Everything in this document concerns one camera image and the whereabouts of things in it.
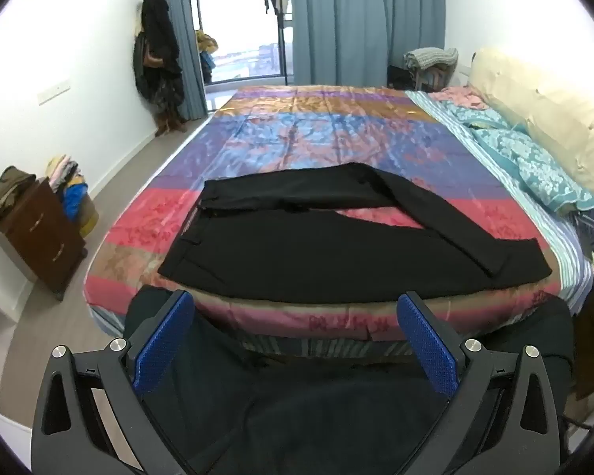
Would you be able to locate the dark wooden nightstand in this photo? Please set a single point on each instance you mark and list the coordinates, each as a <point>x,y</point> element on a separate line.
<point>39,237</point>

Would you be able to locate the striped bed sheet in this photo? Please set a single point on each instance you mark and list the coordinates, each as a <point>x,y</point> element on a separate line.
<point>564,257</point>

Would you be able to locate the colourful striped floral bedspread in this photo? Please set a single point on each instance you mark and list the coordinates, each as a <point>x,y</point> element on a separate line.
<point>326,128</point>

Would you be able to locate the olive green cloth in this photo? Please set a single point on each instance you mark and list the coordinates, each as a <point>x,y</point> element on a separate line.
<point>7,188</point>

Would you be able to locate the dark chair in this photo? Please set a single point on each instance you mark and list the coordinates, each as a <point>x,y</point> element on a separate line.
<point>401,76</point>

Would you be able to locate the yellow and blue clothes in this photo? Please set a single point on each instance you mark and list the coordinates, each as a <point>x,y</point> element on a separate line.
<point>205,44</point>

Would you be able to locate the beige padded headboard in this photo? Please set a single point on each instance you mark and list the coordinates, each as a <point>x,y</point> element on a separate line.
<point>549,104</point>

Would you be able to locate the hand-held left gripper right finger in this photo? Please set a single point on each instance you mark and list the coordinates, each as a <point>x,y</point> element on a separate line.
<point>428,346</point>

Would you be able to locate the white wall plate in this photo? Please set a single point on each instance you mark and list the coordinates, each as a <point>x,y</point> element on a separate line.
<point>54,91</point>

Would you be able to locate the black pants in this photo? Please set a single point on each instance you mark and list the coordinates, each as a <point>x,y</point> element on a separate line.
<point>302,257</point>

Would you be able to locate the dark coats on rack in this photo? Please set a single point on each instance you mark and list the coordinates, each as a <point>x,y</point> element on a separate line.
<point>156,34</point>

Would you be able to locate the pile of colourful clothes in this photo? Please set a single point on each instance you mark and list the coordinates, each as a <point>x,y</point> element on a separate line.
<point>72,193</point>

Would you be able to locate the pink cloth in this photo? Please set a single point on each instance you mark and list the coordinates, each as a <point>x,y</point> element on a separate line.
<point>458,95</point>

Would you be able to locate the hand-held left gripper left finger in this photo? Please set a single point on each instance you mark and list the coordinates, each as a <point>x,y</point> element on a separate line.
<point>163,341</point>

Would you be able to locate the grey knitted blanket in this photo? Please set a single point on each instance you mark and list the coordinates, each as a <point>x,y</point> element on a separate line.
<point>428,57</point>

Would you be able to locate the yellow basket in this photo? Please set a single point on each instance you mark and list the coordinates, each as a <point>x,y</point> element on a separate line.
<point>90,217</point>

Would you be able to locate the blue curtain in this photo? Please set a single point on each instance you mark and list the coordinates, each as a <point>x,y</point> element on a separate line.
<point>193,89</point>
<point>366,24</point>

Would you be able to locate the glass balcony door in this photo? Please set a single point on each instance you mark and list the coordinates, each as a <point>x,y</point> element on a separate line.
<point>247,34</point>

